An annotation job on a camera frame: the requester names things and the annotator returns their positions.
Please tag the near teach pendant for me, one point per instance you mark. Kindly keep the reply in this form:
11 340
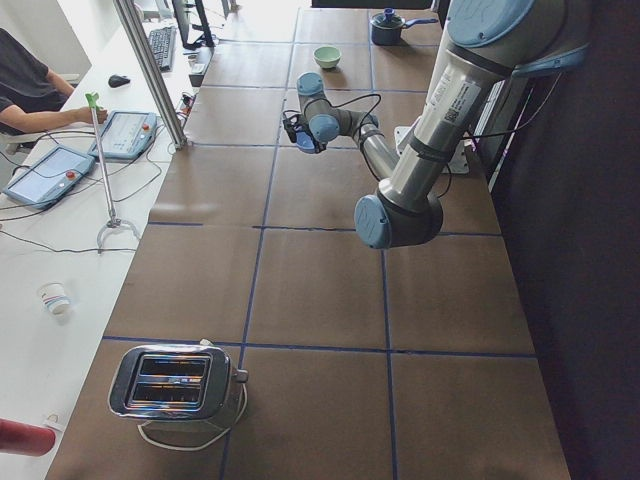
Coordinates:
49 179

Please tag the seated person dark shirt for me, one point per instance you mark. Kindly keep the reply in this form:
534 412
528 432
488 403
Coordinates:
32 95

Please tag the black monitor stand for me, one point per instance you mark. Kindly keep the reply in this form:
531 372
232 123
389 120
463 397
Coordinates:
193 25

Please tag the green bowl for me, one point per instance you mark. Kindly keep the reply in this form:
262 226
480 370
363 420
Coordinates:
327 57

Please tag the black keyboard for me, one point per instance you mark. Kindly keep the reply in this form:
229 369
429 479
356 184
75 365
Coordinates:
161 42

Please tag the black computer mouse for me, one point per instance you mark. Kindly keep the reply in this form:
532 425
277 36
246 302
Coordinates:
116 81

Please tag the teach pendant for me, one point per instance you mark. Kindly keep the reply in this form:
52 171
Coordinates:
125 135
49 179

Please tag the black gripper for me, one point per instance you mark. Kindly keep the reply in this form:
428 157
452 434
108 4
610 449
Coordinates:
317 148

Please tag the silver toaster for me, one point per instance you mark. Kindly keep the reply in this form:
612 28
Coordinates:
179 387

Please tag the red cylinder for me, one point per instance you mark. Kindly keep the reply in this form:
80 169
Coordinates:
26 439

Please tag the far teach pendant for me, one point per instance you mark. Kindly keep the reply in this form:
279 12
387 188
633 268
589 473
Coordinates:
125 135

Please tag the white pedestal column base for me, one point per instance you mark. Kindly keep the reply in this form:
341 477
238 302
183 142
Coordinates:
458 164

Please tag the aluminium frame post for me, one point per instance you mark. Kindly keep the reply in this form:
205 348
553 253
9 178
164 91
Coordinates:
138 39

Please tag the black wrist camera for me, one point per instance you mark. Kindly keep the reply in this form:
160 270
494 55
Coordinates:
292 125

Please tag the blue bowl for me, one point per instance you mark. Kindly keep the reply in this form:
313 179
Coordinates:
305 143

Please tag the blue saucepan with lid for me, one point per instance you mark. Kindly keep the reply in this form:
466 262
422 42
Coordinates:
387 26

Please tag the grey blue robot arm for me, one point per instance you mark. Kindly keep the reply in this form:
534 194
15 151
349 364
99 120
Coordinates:
484 42

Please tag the paper cup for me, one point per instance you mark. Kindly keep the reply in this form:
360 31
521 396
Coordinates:
53 296

